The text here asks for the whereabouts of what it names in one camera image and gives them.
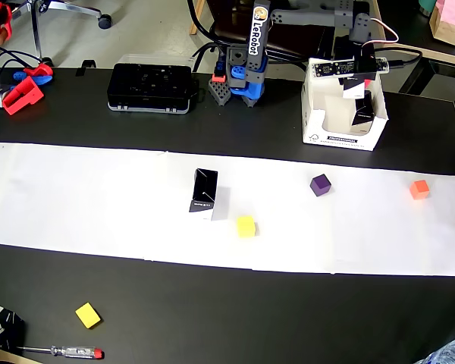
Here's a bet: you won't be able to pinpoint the purple cube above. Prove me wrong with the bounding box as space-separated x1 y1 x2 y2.
309 173 333 198

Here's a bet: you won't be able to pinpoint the black packaging bag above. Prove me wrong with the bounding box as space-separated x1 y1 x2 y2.
0 299 27 354

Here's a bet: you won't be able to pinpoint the black and white box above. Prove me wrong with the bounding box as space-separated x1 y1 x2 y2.
188 168 231 222

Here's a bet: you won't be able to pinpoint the red handled screwdriver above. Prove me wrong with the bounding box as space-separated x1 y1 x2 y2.
17 344 105 360

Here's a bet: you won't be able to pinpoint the pink and brown paper bag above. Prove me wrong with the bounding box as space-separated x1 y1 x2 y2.
428 0 455 52

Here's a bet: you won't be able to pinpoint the black hub cables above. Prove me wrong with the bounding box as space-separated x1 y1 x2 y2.
0 47 43 93

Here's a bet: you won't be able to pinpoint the red printed bracket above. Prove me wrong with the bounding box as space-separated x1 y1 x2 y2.
2 75 46 116

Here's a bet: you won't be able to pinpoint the bar-shaped gripper camera board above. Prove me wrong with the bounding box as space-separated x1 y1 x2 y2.
311 56 391 80

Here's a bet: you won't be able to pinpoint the black camera cable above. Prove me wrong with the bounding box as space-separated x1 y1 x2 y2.
387 41 426 72

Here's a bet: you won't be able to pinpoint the orange cube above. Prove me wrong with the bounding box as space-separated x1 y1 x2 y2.
409 180 431 201

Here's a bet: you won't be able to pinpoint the red white servo wire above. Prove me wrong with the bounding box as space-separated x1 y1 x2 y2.
366 14 400 49

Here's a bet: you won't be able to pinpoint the white cardboard napkin box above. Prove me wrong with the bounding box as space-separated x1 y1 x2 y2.
301 57 390 152

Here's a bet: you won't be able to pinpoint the white paper sheet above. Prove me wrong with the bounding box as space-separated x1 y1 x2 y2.
0 142 455 278

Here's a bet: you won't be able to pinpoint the teal tumbler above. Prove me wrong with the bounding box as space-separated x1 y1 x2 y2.
418 0 439 17

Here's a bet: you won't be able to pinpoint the clear plastic water bottle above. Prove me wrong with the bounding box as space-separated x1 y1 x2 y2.
413 337 455 364

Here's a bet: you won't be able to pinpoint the blue printed part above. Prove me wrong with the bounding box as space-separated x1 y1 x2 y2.
13 70 55 87

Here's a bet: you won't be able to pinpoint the yellow cube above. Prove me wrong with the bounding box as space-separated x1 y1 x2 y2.
74 302 102 329
236 215 257 239

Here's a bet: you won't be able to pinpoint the small red printed part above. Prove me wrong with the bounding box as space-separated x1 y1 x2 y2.
22 63 55 78

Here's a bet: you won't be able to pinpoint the office chair base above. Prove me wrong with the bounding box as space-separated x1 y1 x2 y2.
7 0 113 67

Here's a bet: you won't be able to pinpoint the black plastic case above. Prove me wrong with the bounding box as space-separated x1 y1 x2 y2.
106 62 198 115

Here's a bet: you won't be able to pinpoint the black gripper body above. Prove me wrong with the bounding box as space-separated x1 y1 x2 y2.
353 42 378 74

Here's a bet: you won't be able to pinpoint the black table clamp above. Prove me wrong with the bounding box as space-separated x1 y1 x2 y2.
75 58 98 77

